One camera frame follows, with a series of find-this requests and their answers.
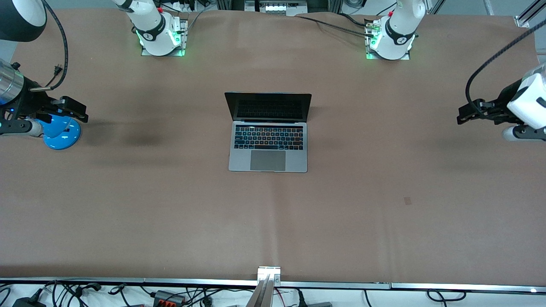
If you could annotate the aluminium profile bar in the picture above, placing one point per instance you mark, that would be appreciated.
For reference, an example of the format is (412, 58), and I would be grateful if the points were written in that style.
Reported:
(266, 288)

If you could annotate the blue desk lamp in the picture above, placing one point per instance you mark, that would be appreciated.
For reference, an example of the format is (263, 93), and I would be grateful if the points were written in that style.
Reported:
(64, 136)

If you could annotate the brown table mat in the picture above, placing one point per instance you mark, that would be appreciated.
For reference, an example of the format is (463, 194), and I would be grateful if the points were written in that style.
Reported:
(384, 179)

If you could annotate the black box with orange clips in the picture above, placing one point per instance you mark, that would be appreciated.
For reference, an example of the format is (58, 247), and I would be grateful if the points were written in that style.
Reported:
(168, 297)

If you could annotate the black power adapter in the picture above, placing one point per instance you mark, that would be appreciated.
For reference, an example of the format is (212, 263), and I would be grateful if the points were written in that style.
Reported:
(27, 302)

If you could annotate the white power strip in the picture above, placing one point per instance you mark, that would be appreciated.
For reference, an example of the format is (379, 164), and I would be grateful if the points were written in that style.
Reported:
(279, 7)

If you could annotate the aluminium frame corner post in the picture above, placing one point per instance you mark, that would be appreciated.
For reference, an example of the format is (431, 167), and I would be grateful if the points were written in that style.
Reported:
(529, 15)

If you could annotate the grey laptop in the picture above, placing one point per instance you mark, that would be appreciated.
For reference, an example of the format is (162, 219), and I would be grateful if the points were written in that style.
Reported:
(268, 149)

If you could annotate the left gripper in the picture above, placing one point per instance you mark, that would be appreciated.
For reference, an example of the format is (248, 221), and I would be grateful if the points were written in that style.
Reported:
(501, 103)

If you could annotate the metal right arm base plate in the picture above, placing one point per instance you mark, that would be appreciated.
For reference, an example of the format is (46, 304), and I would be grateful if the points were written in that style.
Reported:
(183, 40)

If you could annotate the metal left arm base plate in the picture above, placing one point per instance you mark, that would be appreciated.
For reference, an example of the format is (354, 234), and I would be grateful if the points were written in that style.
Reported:
(369, 53)

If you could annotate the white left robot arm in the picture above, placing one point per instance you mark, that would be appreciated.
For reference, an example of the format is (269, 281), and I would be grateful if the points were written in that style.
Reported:
(396, 30)

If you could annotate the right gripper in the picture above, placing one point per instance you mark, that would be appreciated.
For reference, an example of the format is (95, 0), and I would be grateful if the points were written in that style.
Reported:
(29, 102)

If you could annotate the metal table edge rail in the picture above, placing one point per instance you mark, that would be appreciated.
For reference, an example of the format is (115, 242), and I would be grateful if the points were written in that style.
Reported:
(128, 281)

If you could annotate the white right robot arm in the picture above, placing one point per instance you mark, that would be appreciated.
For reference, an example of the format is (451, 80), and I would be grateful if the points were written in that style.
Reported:
(153, 30)

